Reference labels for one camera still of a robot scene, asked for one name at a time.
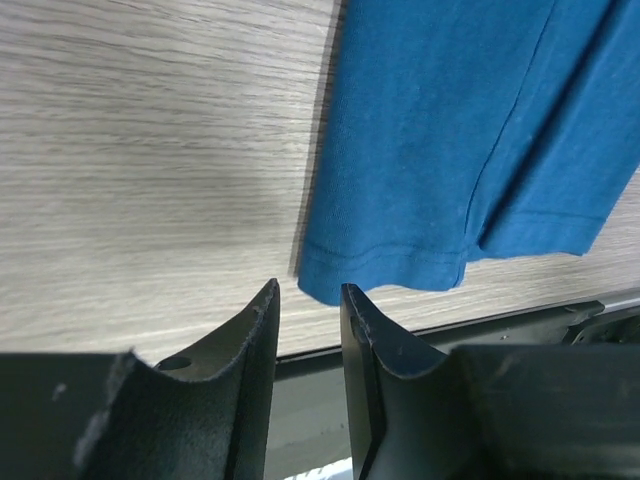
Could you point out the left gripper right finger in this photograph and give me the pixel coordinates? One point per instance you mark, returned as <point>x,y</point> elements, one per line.
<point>547,394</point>

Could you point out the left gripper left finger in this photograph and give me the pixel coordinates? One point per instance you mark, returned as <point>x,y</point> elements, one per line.
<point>201,413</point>

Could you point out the dark blue t shirt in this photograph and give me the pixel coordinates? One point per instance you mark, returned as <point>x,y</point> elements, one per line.
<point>468,130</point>

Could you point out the white slotted cable duct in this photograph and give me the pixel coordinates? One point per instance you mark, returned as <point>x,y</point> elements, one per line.
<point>338,470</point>

